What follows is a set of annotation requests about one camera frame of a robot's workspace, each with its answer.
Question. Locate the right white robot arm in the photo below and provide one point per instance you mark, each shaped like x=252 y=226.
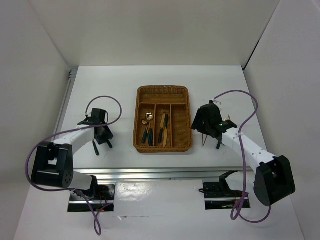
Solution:
x=272 y=178

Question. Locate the small gold spoon green handle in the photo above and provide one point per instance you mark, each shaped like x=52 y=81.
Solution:
x=145 y=134

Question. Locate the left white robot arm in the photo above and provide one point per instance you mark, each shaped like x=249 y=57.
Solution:
x=53 y=165

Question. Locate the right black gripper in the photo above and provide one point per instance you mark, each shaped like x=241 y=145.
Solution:
x=199 y=116

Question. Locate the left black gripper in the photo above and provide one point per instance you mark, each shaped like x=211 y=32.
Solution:
x=108 y=135

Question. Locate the large gold spoon green handle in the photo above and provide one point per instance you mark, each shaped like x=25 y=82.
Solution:
x=149 y=118

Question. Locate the gold knife green handle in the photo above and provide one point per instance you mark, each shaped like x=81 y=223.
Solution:
x=163 y=124
x=165 y=136

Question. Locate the wicker cutlery tray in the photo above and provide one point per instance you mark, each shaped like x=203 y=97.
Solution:
x=159 y=99

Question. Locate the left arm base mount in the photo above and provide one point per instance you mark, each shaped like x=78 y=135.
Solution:
x=100 y=197

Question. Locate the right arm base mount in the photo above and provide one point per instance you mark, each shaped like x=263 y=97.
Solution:
x=218 y=196

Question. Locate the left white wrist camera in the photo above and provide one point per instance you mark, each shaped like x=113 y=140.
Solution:
x=88 y=115

